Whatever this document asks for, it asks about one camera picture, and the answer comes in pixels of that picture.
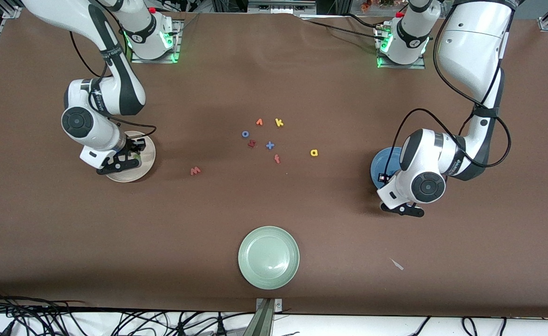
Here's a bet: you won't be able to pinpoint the black cable on table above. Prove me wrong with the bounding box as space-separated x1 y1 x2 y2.
300 13 389 42

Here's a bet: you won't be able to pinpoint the tangled black floor cables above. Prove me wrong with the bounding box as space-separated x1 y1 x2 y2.
0 287 256 336

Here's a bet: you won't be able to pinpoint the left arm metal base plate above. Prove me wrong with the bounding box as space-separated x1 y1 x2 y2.
376 26 427 70

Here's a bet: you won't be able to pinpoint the grey metal box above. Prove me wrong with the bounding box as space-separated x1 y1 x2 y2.
248 0 316 13

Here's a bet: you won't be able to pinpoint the beige round plate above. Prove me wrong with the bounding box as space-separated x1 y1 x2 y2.
105 131 156 183

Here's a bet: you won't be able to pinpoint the blue round plate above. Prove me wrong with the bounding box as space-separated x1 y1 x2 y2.
370 147 405 190

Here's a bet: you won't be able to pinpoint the pale green round plate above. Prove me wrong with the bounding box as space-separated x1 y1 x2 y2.
238 226 300 290

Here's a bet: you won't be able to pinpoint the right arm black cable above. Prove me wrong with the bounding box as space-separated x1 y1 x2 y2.
69 32 157 137

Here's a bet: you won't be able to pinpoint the small orange objects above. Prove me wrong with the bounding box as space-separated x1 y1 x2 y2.
362 0 396 11

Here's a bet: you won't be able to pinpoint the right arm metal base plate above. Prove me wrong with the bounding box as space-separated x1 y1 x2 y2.
131 20 182 64

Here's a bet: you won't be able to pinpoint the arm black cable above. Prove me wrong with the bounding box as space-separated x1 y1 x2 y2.
384 9 512 181
69 32 157 137

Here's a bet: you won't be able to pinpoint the brown table cover sheet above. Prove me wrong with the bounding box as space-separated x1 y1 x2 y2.
0 8 548 319

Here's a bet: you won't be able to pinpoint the aluminium camera mount post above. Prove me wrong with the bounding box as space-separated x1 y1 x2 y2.
248 298 284 336

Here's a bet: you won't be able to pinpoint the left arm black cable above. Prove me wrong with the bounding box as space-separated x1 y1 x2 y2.
384 9 512 181

